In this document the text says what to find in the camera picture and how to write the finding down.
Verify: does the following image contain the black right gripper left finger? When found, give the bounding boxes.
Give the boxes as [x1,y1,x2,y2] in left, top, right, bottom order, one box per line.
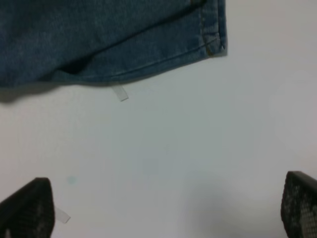
[0,178,54,238]

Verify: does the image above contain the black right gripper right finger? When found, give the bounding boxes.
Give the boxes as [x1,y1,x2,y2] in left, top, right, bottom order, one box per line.
[280,171,317,238]

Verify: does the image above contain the children's blue denim shorts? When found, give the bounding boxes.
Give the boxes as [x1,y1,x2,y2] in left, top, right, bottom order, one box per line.
[0,0,227,103]

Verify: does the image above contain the clear tape strip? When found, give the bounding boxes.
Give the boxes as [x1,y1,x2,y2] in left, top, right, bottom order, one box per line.
[111,84,129,102]
[54,207,71,224]

